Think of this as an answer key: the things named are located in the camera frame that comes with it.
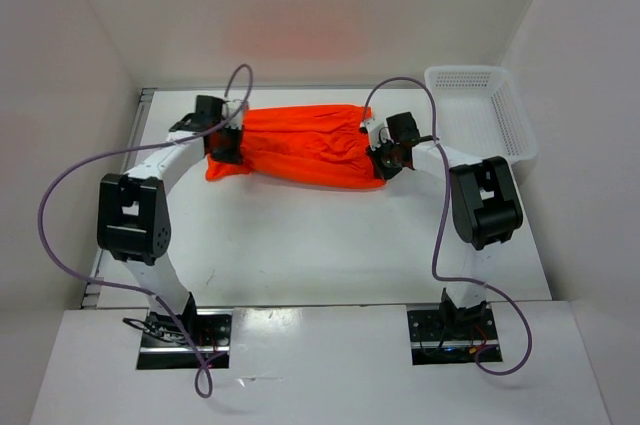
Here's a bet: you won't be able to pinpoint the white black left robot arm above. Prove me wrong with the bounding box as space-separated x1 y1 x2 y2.
97 95 248 345

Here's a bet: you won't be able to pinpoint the white plastic mesh basket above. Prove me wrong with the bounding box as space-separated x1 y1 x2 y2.
424 65 538 165

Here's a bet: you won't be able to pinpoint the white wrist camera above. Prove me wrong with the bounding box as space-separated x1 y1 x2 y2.
221 99 249 130
361 117 389 151

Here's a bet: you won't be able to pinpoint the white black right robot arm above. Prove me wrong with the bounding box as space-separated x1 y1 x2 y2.
361 112 524 338

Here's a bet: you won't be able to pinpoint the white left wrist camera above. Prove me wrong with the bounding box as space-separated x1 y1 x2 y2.
221 99 249 130

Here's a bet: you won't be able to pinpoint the aluminium table edge rail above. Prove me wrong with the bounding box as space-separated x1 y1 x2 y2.
82 88 155 308

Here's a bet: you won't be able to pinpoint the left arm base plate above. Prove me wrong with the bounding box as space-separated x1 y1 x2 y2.
123 308 233 371

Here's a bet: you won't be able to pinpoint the orange mesh shorts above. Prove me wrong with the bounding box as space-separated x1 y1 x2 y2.
205 104 385 190

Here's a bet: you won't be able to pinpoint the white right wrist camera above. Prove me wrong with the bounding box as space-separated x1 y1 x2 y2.
361 117 389 151

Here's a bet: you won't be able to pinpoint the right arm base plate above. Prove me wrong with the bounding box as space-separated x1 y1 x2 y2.
406 305 503 366

